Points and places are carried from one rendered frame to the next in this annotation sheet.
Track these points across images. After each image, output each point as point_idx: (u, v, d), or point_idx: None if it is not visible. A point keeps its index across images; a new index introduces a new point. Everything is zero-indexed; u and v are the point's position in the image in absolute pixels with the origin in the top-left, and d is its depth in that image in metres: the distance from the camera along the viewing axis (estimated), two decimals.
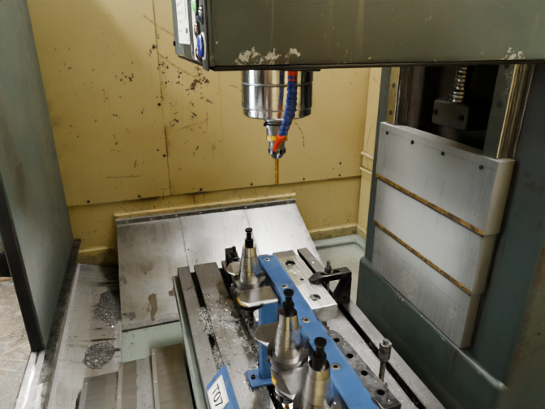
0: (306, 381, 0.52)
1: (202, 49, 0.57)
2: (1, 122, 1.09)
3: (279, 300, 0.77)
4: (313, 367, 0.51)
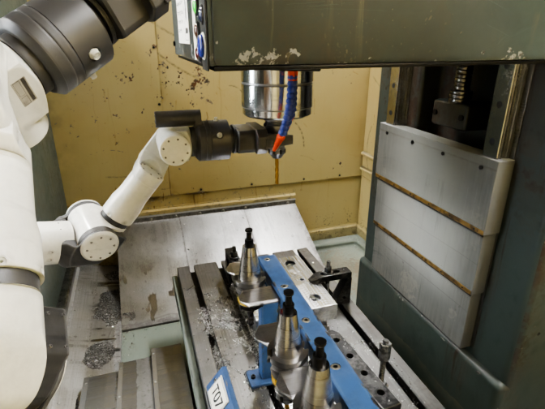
0: (306, 381, 0.52)
1: (202, 49, 0.57)
2: None
3: (279, 300, 0.77)
4: (313, 367, 0.51)
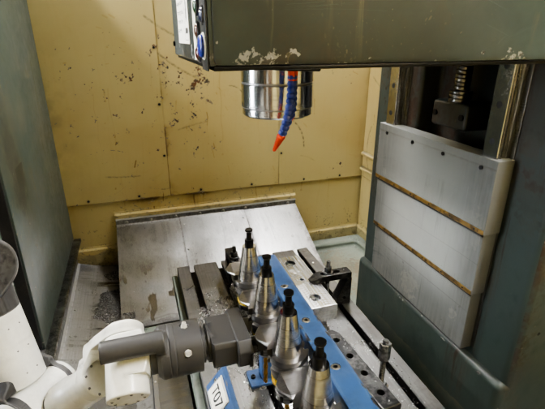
0: (306, 381, 0.52)
1: (202, 49, 0.57)
2: (1, 122, 1.09)
3: (279, 300, 0.77)
4: (313, 367, 0.51)
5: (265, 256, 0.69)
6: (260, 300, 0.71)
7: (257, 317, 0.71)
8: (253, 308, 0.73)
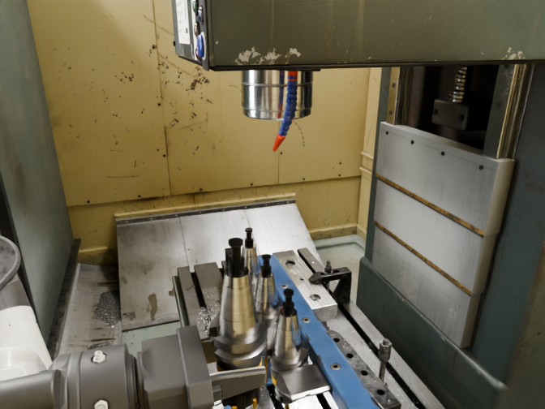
0: (222, 292, 0.43)
1: (202, 49, 0.57)
2: (1, 122, 1.09)
3: (279, 300, 0.77)
4: (229, 273, 0.43)
5: (265, 256, 0.69)
6: (260, 300, 0.71)
7: None
8: None
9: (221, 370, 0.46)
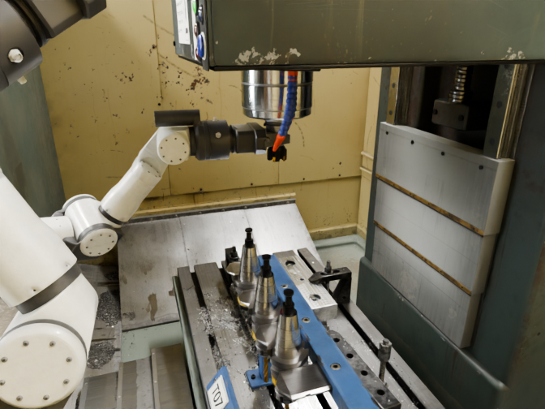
0: None
1: (202, 49, 0.57)
2: (1, 122, 1.09)
3: (279, 300, 0.77)
4: None
5: (265, 256, 0.69)
6: (260, 300, 0.71)
7: (257, 317, 0.71)
8: (253, 308, 0.73)
9: None
